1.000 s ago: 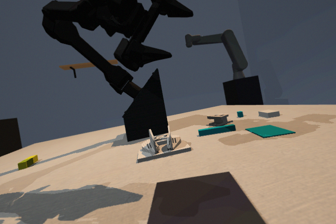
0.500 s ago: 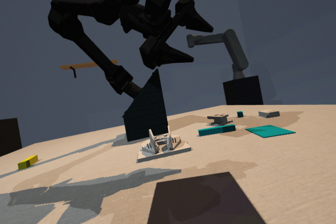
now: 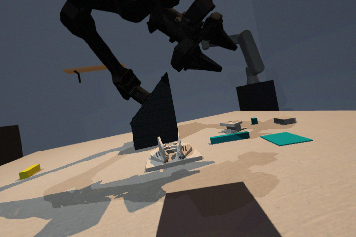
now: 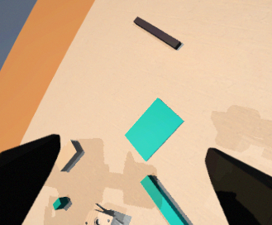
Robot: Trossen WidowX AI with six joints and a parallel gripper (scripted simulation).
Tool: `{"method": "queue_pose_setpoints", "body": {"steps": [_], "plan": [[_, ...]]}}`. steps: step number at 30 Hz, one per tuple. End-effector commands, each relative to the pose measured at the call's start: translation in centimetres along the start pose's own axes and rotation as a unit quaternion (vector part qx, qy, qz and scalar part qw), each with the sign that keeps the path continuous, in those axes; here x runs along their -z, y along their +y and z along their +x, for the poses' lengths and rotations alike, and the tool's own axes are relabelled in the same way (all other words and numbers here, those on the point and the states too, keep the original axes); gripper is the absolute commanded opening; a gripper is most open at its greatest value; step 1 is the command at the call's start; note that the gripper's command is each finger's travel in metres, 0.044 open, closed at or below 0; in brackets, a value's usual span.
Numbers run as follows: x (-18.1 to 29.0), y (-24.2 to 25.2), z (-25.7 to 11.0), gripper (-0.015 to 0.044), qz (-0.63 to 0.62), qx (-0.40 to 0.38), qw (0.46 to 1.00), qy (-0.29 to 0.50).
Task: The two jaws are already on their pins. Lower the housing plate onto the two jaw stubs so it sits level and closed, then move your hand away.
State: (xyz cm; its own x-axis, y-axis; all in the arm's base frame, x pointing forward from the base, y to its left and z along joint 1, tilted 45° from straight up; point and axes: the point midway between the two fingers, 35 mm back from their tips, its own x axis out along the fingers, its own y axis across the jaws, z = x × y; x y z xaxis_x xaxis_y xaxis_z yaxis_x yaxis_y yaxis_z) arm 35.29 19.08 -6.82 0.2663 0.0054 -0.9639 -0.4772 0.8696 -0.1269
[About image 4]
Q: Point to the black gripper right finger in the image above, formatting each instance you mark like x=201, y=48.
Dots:
x=244, y=192

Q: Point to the teal flat square plate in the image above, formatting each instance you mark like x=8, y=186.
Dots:
x=153, y=128

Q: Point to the dark grey flat bar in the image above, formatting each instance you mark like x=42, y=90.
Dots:
x=158, y=33

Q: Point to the teal long flat bar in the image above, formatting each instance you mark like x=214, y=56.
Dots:
x=163, y=203

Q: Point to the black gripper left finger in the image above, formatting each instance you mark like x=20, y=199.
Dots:
x=23, y=172

